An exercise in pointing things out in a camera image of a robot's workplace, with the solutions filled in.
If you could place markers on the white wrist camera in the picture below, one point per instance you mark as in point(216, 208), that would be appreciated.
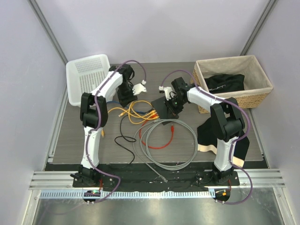
point(168, 92)
point(139, 88)

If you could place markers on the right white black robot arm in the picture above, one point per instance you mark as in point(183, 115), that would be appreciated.
point(226, 121)

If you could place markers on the black network switch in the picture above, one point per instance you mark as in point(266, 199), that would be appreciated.
point(160, 108)

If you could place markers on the wicker basket with liner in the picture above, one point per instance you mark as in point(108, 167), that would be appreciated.
point(256, 83)

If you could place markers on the black cloth with beige stripe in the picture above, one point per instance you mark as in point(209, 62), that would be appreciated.
point(207, 141)

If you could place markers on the white perforated plastic basket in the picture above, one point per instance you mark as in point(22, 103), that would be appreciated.
point(84, 75)

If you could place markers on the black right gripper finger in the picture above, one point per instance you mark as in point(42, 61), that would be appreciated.
point(169, 108)
point(175, 112)

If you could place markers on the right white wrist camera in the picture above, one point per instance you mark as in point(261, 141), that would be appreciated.
point(168, 92)

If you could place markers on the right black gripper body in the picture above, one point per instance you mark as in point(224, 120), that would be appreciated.
point(176, 104)

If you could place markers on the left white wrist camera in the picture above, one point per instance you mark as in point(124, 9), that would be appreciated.
point(139, 88)

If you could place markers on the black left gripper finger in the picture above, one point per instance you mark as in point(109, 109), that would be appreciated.
point(132, 97)
point(124, 102)

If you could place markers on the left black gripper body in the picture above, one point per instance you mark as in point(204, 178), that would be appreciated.
point(124, 89)

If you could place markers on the aluminium frame rail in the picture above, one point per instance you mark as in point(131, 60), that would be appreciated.
point(59, 185)

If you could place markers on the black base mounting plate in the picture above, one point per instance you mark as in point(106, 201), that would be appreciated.
point(142, 180)

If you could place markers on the black cloth in basket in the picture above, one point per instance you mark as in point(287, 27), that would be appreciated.
point(225, 83)

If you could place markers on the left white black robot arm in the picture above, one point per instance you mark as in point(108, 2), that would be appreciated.
point(94, 116)

